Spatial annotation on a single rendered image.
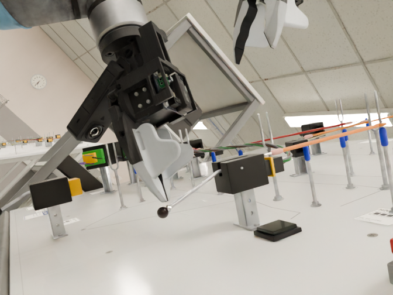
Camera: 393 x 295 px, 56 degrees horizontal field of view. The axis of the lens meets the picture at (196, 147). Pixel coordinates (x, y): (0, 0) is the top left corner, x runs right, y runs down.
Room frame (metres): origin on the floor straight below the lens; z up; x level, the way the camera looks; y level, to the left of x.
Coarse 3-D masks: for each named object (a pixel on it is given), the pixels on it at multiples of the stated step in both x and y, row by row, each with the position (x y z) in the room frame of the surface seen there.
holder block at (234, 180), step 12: (240, 156) 0.45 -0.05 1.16; (252, 156) 0.42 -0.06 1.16; (216, 168) 0.45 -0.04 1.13; (228, 168) 0.42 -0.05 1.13; (240, 168) 0.42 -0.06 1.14; (252, 168) 0.43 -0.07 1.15; (264, 168) 0.43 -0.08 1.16; (216, 180) 0.46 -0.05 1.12; (228, 180) 0.43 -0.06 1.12; (240, 180) 0.43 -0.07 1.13; (252, 180) 0.43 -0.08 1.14; (264, 180) 0.44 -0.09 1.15; (228, 192) 0.44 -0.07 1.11
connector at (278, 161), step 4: (276, 156) 0.45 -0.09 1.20; (280, 156) 0.44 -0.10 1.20; (268, 160) 0.44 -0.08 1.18; (276, 160) 0.44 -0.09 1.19; (280, 160) 0.44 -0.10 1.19; (268, 164) 0.44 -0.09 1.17; (276, 164) 0.44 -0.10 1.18; (280, 164) 0.44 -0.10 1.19; (268, 168) 0.44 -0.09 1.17; (276, 168) 0.44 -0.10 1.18; (280, 168) 0.45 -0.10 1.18; (268, 172) 0.44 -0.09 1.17; (276, 172) 0.44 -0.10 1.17
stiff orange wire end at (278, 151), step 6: (372, 126) 0.34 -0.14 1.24; (378, 126) 0.34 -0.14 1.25; (348, 132) 0.33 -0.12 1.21; (354, 132) 0.33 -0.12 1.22; (324, 138) 0.32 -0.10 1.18; (330, 138) 0.32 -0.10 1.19; (300, 144) 0.32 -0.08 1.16; (306, 144) 0.32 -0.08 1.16; (312, 144) 0.32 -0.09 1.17; (276, 150) 0.31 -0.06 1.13; (282, 150) 0.31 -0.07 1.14; (288, 150) 0.31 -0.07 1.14
